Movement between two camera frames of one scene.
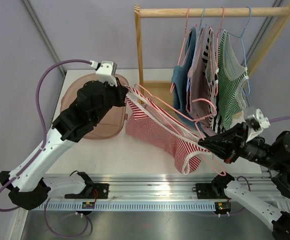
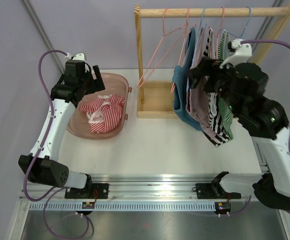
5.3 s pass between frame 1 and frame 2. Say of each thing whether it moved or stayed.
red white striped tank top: moved
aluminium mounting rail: stayed
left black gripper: moved
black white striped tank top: stayed
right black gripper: moved
